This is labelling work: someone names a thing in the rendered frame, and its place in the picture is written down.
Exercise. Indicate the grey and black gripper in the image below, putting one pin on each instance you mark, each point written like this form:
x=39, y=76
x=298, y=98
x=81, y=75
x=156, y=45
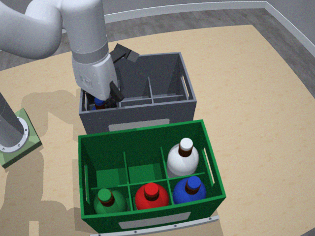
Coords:
x=98, y=80

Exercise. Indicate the dark grey crate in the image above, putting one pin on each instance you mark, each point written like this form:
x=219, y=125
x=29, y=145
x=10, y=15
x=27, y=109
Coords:
x=154, y=91

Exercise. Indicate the white bottle with grey label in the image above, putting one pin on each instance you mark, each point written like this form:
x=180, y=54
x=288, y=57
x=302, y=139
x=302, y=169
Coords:
x=182, y=159

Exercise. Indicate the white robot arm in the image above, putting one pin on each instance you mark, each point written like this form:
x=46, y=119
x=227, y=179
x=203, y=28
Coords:
x=37, y=35

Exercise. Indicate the blue bottle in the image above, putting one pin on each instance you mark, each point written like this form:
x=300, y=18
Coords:
x=99, y=104
x=189, y=189

